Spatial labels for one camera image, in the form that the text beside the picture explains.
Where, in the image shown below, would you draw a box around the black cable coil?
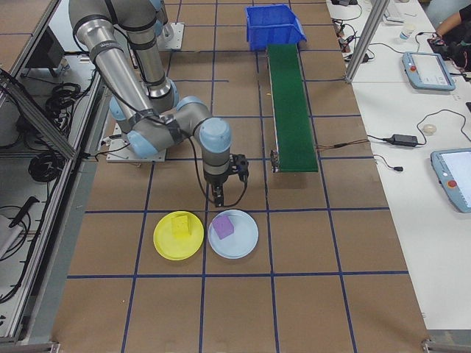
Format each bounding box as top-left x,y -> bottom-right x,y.
29,150 -> 63,183
46,82 -> 81,124

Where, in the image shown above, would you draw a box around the red conveyor wires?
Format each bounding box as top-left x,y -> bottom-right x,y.
316,139 -> 369,151

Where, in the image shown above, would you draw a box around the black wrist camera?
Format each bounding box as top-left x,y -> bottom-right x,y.
230,153 -> 250,182

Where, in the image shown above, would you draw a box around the yellow plate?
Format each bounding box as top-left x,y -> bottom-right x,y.
153,210 -> 205,261

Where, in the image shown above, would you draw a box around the grey blue teach pendant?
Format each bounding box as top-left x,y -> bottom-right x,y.
402,51 -> 456,92
430,149 -> 471,213

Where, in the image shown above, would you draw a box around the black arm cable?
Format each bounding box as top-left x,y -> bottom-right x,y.
128,43 -> 247,207

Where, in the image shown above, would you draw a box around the white side table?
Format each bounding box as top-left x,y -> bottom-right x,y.
325,0 -> 471,332

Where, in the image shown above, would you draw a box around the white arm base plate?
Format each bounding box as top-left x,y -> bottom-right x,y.
106,121 -> 169,163
160,21 -> 185,51

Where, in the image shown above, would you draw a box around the metal bar frame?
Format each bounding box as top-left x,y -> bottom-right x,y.
0,0 -> 111,345

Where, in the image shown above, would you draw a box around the yellow foam block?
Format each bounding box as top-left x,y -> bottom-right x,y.
171,215 -> 193,238

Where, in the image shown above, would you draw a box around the black box under frame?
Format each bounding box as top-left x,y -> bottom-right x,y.
21,25 -> 66,79

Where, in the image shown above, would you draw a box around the blue plastic bin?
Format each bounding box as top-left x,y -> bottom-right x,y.
245,4 -> 308,51

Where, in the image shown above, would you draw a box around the purple foam block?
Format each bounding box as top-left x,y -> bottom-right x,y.
213,215 -> 236,240

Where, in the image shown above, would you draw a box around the black handle tool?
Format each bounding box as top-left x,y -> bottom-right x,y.
9,196 -> 40,229

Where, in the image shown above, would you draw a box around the light blue plate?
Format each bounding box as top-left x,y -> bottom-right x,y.
208,209 -> 260,260

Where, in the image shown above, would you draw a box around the black power brick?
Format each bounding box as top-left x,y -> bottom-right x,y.
383,134 -> 419,147

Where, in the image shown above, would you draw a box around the black cable with plug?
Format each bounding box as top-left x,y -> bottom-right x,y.
367,154 -> 404,173

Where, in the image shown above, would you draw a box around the aluminium profile post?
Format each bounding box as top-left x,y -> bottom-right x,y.
344,0 -> 391,85

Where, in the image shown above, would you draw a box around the green conveyor belt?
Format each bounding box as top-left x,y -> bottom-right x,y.
265,43 -> 319,174

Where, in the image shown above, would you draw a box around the person in black clothing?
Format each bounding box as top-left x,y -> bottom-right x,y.
436,0 -> 471,71

